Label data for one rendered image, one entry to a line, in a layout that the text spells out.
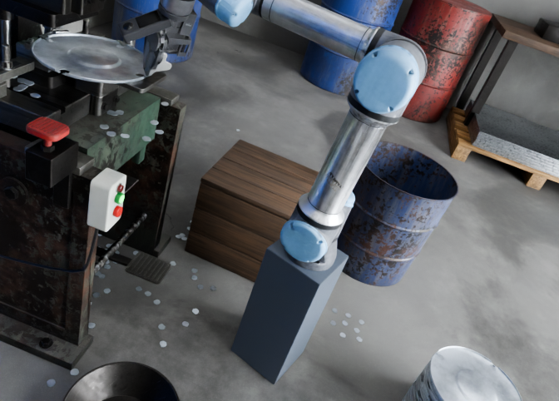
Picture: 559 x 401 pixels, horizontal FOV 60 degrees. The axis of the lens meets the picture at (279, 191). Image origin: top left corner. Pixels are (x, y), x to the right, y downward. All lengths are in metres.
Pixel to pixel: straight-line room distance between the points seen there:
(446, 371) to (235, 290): 0.77
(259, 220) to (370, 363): 0.64
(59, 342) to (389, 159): 1.48
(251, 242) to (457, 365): 0.79
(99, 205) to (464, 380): 1.15
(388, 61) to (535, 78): 3.79
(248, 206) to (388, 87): 0.91
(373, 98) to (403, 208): 0.98
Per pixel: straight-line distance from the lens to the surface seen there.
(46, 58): 1.34
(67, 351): 1.59
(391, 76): 0.94
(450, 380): 1.63
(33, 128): 1.08
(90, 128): 1.33
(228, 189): 1.72
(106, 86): 1.36
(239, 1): 1.08
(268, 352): 1.57
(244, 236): 1.80
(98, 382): 1.51
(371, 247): 2.00
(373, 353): 1.88
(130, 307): 1.73
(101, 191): 1.17
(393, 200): 1.87
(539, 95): 4.75
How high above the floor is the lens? 1.30
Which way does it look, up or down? 32 degrees down
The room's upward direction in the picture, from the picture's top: 19 degrees clockwise
